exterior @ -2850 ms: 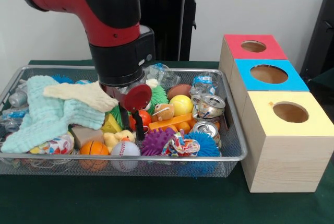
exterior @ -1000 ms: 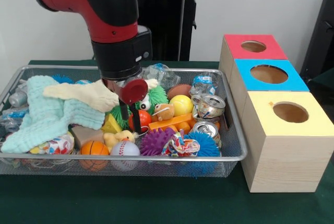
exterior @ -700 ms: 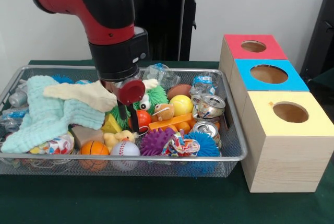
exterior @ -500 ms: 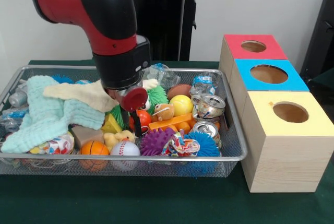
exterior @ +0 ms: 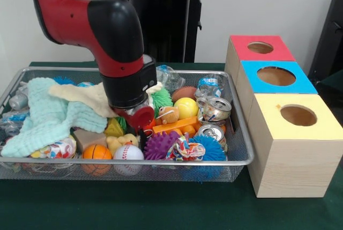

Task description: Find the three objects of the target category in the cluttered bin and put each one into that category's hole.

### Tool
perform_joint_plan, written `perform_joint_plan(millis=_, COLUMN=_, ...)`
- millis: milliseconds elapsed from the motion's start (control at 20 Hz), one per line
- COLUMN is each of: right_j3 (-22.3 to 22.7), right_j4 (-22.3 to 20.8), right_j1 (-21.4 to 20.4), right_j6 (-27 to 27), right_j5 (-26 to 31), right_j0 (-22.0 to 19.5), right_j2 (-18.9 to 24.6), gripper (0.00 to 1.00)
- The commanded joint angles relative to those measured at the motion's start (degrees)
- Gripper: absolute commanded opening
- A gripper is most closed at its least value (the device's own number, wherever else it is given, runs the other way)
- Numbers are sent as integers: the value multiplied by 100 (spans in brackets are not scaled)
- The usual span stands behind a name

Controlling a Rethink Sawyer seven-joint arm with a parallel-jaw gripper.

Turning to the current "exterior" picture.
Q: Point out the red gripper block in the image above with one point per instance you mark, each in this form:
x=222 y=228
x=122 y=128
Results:
x=142 y=118

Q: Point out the yellow plush duck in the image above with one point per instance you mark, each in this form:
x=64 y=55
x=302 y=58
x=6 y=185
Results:
x=122 y=141

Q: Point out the colourful print cloth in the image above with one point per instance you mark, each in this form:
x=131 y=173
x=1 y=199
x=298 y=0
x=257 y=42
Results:
x=185 y=148

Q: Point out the cream waffle cloth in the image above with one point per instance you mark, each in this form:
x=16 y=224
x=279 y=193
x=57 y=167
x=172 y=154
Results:
x=85 y=94

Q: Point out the mint green waffle cloth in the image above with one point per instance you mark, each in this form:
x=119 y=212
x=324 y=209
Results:
x=45 y=122

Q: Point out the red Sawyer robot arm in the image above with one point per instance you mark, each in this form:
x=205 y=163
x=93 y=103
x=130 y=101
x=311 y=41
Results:
x=67 y=18

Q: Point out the silver mesh bin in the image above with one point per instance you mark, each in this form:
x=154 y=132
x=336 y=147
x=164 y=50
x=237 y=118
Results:
x=16 y=169

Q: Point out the wooden three-hole box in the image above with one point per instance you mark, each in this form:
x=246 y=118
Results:
x=294 y=165

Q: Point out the purple spiky ball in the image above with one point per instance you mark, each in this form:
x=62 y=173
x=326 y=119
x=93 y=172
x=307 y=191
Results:
x=158 y=145

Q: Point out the white toy baseball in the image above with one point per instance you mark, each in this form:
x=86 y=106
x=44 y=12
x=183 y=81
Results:
x=128 y=152

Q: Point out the orange toy brick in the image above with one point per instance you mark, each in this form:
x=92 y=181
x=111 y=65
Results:
x=174 y=126

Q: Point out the brown plush bear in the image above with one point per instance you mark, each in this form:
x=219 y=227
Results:
x=168 y=114

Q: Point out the orange toy basketball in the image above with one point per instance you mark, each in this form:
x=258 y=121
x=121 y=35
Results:
x=97 y=152

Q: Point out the dark green tablecloth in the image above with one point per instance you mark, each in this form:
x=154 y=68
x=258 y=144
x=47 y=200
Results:
x=333 y=85
x=134 y=206

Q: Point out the blue fuzzy ball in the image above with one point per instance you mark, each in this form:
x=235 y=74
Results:
x=211 y=148

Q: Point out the crushed can with gold print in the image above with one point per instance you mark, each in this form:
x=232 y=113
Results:
x=214 y=110

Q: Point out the black chair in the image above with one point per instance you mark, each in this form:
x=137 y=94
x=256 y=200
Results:
x=329 y=39

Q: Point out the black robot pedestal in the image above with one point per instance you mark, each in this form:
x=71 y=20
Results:
x=171 y=26

